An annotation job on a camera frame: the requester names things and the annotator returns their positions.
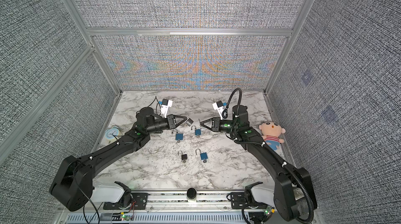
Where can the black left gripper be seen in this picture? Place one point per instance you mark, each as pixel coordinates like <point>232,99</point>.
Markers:
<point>171,121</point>

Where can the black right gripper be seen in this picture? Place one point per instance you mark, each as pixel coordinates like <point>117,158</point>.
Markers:
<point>216,125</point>

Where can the small black padlock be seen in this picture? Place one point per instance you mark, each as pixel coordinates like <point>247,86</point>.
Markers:
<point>183,156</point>
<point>189,122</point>

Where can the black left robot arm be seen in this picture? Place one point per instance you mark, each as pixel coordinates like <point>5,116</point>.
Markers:
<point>73,183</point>

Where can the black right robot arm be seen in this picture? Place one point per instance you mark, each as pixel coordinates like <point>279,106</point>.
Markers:
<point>293,195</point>

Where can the small black padlock front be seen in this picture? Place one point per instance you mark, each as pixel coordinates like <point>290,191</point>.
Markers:
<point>183,156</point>

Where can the pink plush doll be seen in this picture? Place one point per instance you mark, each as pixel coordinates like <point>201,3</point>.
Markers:
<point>271,133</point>

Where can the small blue alarm clock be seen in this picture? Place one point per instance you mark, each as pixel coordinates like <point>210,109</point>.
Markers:
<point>112,133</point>

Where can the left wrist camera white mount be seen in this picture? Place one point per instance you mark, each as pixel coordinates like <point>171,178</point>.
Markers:
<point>165,104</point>

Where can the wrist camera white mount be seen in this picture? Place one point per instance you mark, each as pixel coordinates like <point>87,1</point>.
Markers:
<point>221,108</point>
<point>165,104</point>

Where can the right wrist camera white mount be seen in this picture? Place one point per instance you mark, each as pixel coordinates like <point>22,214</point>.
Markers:
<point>221,108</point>

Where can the black knob on rail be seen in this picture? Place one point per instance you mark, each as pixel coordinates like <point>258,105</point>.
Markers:
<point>191,194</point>

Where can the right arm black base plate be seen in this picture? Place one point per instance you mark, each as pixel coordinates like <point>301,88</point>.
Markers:
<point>247,200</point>

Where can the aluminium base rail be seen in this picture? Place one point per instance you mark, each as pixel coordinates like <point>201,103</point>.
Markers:
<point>175,207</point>

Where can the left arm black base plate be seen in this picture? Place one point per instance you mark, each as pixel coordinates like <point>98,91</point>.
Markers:
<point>128,201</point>

